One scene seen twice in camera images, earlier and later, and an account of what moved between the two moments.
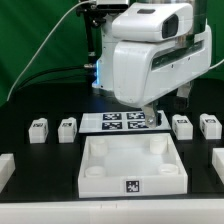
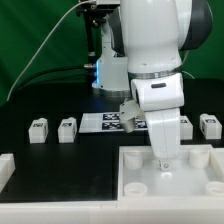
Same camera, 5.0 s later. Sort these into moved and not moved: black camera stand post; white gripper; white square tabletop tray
Moved: white gripper; white square tabletop tray
Not moved: black camera stand post
